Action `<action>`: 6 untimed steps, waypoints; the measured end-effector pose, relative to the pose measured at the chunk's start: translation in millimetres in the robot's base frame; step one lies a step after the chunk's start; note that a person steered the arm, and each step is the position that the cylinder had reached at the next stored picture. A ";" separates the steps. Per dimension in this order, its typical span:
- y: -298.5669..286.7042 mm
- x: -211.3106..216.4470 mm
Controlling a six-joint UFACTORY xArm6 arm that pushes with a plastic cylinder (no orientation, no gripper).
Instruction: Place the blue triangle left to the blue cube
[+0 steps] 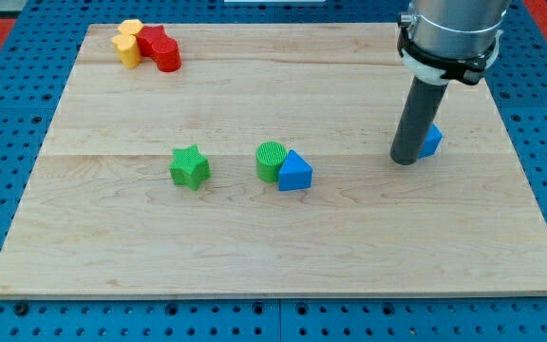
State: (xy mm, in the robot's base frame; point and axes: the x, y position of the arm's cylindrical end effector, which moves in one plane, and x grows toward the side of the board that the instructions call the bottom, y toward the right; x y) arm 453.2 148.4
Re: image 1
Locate blue triangle block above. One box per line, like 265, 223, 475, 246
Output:
278, 150, 313, 191

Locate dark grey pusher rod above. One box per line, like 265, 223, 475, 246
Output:
389, 77, 447, 165

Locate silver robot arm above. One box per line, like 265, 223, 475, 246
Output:
397, 0, 510, 86

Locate red cylinder block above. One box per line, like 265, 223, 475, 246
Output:
151, 37, 182, 72

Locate green star block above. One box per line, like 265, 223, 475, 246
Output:
169, 144, 211, 191

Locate yellow heart block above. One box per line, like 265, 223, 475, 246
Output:
111, 34, 141, 69

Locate green cylinder block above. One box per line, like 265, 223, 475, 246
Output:
255, 142, 287, 183

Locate blue cube block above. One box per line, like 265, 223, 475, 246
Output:
418, 123, 443, 159

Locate light wooden board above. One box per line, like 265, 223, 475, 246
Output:
0, 24, 547, 300

